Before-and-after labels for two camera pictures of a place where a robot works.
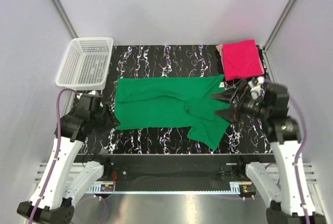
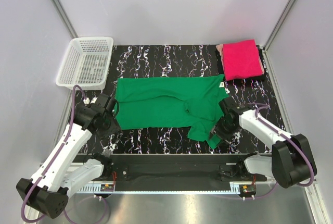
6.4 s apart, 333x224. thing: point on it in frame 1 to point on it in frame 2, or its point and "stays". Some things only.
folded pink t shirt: (241, 60) stays
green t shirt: (158, 103) stays
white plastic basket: (85, 64) stays
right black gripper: (226, 95) to (217, 129)
